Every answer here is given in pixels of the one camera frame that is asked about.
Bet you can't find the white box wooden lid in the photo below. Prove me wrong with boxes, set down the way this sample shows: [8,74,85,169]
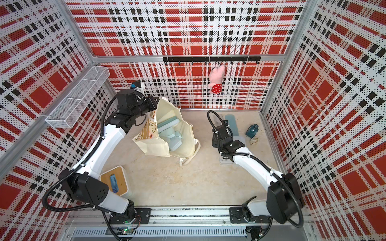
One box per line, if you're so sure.
[99,165,132,199]

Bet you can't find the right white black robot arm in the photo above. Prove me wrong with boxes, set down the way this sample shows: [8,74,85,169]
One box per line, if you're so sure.
[207,110,305,228]

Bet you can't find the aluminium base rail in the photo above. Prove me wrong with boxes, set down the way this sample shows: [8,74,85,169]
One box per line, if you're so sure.
[64,205,316,241]

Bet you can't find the pink plush pig toy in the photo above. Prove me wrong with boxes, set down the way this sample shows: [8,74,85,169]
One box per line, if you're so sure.
[208,65,225,94]

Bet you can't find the light blue box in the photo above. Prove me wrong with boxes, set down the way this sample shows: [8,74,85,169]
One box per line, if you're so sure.
[233,136,246,146]
[157,116,180,133]

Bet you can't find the cream floral canvas bag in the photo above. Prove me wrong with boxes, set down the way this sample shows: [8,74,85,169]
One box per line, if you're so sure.
[133,98,201,166]

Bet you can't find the black wall hook rail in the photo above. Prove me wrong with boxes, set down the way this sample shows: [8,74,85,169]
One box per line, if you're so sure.
[162,56,261,64]

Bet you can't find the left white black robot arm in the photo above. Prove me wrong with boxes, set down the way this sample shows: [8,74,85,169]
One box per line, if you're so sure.
[42,87,160,222]

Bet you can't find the teal alarm clock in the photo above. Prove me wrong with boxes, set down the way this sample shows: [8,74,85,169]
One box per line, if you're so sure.
[245,124,259,139]

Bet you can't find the white wire mesh shelf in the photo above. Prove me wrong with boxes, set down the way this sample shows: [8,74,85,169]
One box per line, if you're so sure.
[46,66,110,129]

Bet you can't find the light blue box in bag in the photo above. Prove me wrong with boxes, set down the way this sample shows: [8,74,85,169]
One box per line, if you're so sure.
[157,116,180,133]

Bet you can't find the teal pencil case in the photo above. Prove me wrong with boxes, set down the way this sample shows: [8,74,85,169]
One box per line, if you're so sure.
[225,114,239,136]

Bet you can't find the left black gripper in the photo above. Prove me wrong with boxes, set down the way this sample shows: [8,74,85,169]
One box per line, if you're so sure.
[130,95,160,119]

